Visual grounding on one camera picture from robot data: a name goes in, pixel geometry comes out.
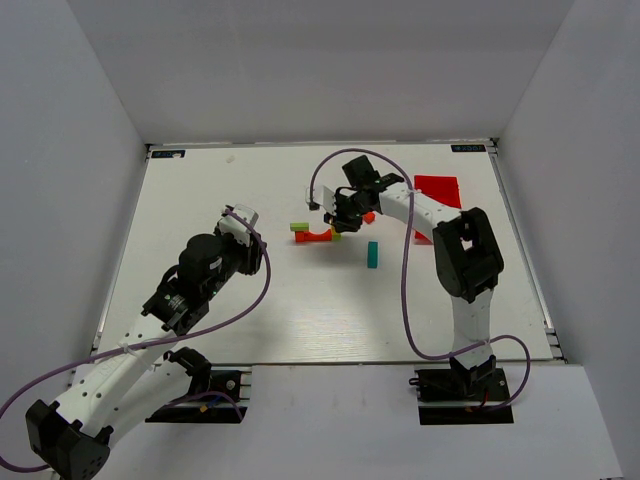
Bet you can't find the teal wood block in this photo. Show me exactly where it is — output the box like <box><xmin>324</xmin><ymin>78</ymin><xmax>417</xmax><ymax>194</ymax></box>
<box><xmin>367</xmin><ymin>241</ymin><xmax>379</xmax><ymax>269</ymax></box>

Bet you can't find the red arch wood block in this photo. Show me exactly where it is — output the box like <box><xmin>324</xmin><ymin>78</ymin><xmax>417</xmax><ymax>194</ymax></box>
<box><xmin>305</xmin><ymin>228</ymin><xmax>334</xmax><ymax>243</ymax></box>

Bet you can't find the long green wood block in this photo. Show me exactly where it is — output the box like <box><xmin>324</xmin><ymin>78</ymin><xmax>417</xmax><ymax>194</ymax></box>
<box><xmin>290</xmin><ymin>222</ymin><xmax>310</xmax><ymax>232</ymax></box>

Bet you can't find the red plastic bin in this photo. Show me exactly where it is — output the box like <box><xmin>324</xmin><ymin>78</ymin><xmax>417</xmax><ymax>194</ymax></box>
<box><xmin>414</xmin><ymin>175</ymin><xmax>461</xmax><ymax>209</ymax></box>

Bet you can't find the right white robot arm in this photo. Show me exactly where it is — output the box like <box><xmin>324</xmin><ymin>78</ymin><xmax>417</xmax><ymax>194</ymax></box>
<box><xmin>307</xmin><ymin>149</ymin><xmax>504</xmax><ymax>397</ymax></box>

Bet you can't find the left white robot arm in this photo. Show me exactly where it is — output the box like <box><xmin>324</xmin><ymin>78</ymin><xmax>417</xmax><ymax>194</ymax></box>
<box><xmin>25</xmin><ymin>205</ymin><xmax>263</xmax><ymax>479</ymax></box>

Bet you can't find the left blue table sticker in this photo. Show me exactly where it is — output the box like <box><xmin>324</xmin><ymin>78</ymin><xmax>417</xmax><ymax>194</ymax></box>
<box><xmin>151</xmin><ymin>150</ymin><xmax>186</xmax><ymax>159</ymax></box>

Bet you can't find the blue table sticker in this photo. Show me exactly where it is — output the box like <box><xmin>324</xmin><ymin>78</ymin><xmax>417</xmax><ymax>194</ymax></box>
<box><xmin>151</xmin><ymin>150</ymin><xmax>186</xmax><ymax>159</ymax></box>
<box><xmin>451</xmin><ymin>144</ymin><xmax>486</xmax><ymax>153</ymax></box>

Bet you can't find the right blue table sticker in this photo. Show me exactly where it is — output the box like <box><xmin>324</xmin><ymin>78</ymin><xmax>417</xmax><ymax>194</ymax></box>
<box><xmin>451</xmin><ymin>144</ymin><xmax>486</xmax><ymax>153</ymax></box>

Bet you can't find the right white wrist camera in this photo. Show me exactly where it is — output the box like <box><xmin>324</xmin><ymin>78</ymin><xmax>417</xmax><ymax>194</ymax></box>
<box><xmin>305</xmin><ymin>185</ymin><xmax>336</xmax><ymax>215</ymax></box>

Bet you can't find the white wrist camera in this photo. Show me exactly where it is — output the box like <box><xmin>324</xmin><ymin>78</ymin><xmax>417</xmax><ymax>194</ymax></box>
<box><xmin>216</xmin><ymin>204</ymin><xmax>259</xmax><ymax>247</ymax></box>
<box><xmin>305</xmin><ymin>185</ymin><xmax>336</xmax><ymax>215</ymax></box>

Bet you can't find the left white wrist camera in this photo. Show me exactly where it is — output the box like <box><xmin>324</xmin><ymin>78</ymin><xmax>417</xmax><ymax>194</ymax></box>
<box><xmin>216</xmin><ymin>204</ymin><xmax>259</xmax><ymax>247</ymax></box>

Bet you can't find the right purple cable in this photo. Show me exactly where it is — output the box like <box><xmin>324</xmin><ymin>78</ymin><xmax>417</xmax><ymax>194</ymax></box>
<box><xmin>307</xmin><ymin>147</ymin><xmax>532</xmax><ymax>412</ymax></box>

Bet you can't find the purple cable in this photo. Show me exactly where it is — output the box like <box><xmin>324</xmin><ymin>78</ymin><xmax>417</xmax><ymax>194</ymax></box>
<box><xmin>307</xmin><ymin>147</ymin><xmax>532</xmax><ymax>412</ymax></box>
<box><xmin>0</xmin><ymin>209</ymin><xmax>272</xmax><ymax>474</ymax></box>

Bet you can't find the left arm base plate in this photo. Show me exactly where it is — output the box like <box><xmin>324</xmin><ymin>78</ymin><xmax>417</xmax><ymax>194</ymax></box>
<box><xmin>145</xmin><ymin>367</ymin><xmax>252</xmax><ymax>425</ymax></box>

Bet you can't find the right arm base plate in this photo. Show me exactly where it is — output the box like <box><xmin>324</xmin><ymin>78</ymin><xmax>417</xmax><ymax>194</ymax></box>
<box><xmin>408</xmin><ymin>368</ymin><xmax>514</xmax><ymax>426</ymax></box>

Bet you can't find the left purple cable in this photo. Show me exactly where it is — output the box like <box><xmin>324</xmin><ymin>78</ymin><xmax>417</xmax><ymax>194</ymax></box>
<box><xmin>0</xmin><ymin>209</ymin><xmax>272</xmax><ymax>474</ymax></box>

